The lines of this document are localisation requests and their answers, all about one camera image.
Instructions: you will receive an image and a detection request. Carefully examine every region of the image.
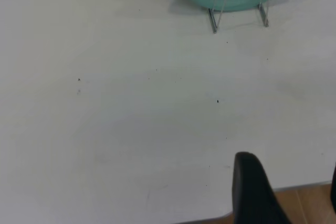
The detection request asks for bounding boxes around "metal wire plate rack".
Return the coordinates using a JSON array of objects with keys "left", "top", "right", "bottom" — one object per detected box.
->
[{"left": 207, "top": 0, "right": 272, "bottom": 35}]

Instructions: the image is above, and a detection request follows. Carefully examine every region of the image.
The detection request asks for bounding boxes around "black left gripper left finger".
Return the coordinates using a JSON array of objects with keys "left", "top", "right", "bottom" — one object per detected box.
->
[{"left": 232, "top": 152, "right": 292, "bottom": 224}]

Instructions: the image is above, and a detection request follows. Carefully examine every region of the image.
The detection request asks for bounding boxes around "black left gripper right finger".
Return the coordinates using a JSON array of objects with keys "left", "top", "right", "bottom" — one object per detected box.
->
[{"left": 329, "top": 162, "right": 336, "bottom": 210}]

